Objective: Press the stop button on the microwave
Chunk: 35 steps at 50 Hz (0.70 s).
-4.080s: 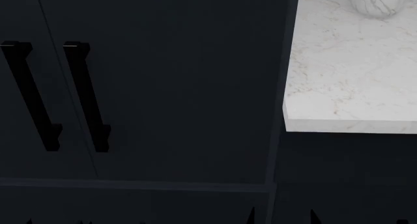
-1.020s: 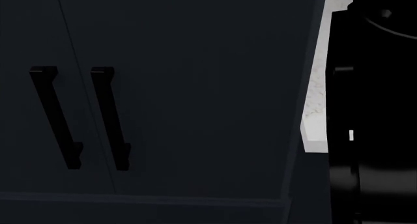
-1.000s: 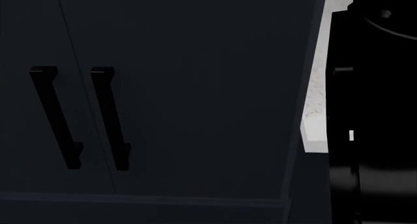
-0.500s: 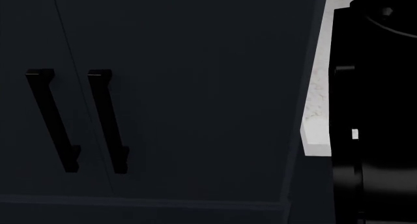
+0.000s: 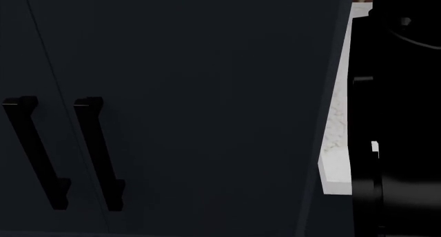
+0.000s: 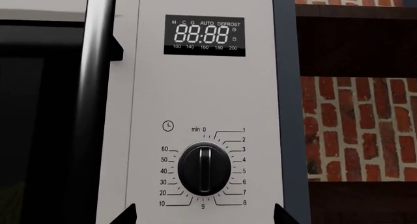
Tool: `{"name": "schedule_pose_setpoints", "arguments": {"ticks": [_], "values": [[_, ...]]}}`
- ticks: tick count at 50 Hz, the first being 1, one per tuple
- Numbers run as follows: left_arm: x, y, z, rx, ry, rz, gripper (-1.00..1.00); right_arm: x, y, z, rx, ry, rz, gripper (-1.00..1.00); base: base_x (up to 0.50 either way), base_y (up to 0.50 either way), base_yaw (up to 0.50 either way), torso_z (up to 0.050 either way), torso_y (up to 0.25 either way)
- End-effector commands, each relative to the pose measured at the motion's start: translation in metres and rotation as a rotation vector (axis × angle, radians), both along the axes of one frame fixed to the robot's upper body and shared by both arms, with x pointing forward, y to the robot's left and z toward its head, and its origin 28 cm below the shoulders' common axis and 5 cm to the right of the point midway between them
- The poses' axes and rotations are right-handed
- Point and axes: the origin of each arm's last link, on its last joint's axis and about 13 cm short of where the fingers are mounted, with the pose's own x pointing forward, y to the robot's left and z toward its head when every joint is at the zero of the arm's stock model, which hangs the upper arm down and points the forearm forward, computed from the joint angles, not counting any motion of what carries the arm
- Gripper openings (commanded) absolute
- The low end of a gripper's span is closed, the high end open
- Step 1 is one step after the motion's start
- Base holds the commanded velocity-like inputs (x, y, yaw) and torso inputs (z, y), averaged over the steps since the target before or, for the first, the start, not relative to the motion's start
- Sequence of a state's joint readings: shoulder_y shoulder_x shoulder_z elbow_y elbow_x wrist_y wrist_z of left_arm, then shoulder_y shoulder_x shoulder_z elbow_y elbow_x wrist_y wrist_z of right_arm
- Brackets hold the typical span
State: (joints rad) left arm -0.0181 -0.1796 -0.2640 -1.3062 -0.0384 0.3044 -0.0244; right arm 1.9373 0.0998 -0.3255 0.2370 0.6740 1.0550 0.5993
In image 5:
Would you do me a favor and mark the dark navy tall cabinet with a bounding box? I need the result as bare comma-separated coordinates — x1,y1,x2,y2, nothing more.
0,0,355,237

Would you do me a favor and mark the white marble countertop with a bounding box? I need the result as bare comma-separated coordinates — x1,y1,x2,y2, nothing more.
317,1,380,196

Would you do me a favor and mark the black bar cabinet handle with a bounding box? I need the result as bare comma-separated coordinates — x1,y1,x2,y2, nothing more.
72,96,126,212
1,95,72,211

